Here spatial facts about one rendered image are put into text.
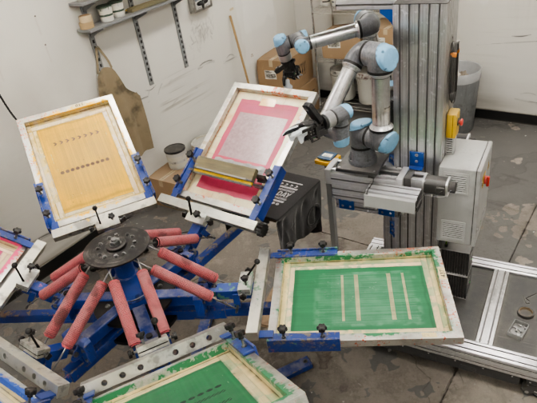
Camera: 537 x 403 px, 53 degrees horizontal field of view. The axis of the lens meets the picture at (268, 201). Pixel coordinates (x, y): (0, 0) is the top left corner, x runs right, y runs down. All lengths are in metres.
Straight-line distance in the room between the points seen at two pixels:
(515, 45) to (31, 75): 4.43
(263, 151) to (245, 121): 0.27
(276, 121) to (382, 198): 0.76
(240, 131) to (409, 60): 1.02
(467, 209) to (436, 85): 0.67
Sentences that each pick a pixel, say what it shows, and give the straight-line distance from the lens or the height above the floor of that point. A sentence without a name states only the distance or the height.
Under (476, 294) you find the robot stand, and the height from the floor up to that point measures 0.21.
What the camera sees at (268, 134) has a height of 1.37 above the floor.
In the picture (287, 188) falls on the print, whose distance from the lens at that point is 3.30.
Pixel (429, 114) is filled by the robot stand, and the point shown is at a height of 1.49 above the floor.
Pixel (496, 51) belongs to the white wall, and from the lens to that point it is 6.06.
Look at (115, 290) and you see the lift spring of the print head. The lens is 2.35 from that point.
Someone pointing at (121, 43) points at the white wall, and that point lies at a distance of 4.93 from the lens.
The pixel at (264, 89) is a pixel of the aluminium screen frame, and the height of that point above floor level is 1.55.
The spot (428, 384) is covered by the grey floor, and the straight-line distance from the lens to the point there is 3.40.
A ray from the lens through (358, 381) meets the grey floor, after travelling 3.39.
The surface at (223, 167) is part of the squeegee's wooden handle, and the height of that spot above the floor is 1.30.
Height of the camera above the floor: 2.65
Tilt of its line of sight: 32 degrees down
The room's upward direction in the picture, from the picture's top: 9 degrees counter-clockwise
